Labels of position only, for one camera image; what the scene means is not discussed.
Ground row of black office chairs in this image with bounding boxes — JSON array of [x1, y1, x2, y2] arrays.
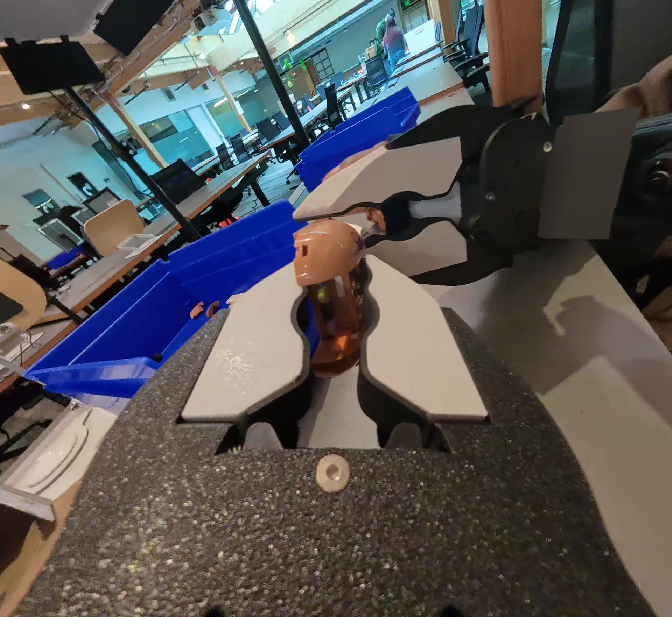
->
[[215, 84, 342, 166]]

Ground cardboard box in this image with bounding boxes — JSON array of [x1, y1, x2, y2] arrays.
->
[[0, 491, 79, 617]]

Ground wooden support post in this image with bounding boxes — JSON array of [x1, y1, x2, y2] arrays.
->
[[478, 0, 544, 106]]

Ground brown brick-built toy animal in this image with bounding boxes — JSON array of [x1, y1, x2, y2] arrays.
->
[[293, 221, 368, 379]]

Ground blue plastic bin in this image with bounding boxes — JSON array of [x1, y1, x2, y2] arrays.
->
[[23, 200, 321, 400]]

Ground small wooden divider panel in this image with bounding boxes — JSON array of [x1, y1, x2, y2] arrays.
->
[[83, 200, 145, 257]]

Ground white plastic lid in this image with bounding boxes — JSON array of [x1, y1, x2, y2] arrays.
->
[[0, 402, 119, 502]]

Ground stack of nested blue bins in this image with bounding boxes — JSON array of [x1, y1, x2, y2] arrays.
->
[[294, 86, 421, 193]]

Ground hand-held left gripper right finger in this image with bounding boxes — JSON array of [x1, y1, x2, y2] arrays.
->
[[359, 255, 490, 424]]

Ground black framed dark panel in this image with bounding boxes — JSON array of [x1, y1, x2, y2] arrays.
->
[[545, 0, 617, 122]]

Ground black stand pole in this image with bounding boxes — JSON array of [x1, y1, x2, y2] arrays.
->
[[207, 0, 310, 148], [63, 87, 203, 242]]

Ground long grey desk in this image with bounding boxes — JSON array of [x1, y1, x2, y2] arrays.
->
[[47, 150, 271, 313]]

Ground person's right forearm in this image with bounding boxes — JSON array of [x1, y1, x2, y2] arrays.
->
[[601, 56, 672, 119]]

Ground black wood-edged divider panel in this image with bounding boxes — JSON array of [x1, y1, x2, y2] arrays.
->
[[0, 260, 48, 332]]

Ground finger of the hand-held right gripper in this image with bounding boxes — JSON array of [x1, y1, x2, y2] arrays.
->
[[292, 137, 465, 224], [362, 221, 469, 278]]

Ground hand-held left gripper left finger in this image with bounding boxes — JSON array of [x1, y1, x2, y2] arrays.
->
[[180, 273, 312, 424]]

